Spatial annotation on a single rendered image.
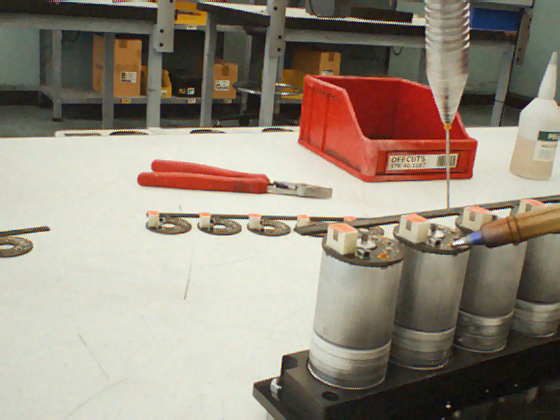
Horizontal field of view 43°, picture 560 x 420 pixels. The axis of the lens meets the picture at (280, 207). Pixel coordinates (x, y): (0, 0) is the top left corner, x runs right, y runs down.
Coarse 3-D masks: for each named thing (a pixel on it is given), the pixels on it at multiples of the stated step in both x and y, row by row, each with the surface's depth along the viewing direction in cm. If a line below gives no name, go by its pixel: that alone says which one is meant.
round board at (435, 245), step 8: (392, 232) 23; (448, 232) 23; (456, 232) 23; (400, 240) 22; (408, 240) 22; (432, 240) 21; (440, 240) 22; (448, 240) 22; (456, 240) 22; (416, 248) 21; (424, 248) 21; (432, 248) 21; (440, 248) 21; (448, 248) 21; (456, 248) 21; (464, 248) 21
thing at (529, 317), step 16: (528, 240) 25; (544, 240) 24; (528, 256) 25; (544, 256) 25; (528, 272) 25; (544, 272) 25; (528, 288) 25; (544, 288) 25; (528, 304) 25; (544, 304) 25; (512, 320) 26; (528, 320) 25; (544, 320) 25; (544, 336) 26
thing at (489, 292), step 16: (480, 256) 23; (496, 256) 23; (512, 256) 23; (480, 272) 23; (496, 272) 23; (512, 272) 23; (464, 288) 24; (480, 288) 23; (496, 288) 23; (512, 288) 24; (464, 304) 24; (480, 304) 23; (496, 304) 23; (512, 304) 24; (464, 320) 24; (480, 320) 24; (496, 320) 24; (464, 336) 24; (480, 336) 24; (496, 336) 24; (480, 352) 24; (496, 352) 24
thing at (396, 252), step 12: (324, 240) 21; (372, 240) 21; (384, 240) 21; (336, 252) 20; (360, 252) 20; (372, 252) 20; (384, 252) 21; (396, 252) 21; (360, 264) 20; (372, 264) 20; (384, 264) 20
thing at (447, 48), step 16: (432, 0) 17; (448, 0) 17; (464, 0) 17; (432, 16) 17; (448, 16) 17; (464, 16) 17; (432, 32) 18; (448, 32) 17; (464, 32) 18; (432, 48) 18; (448, 48) 18; (464, 48) 18; (432, 64) 18; (448, 64) 18; (464, 64) 18
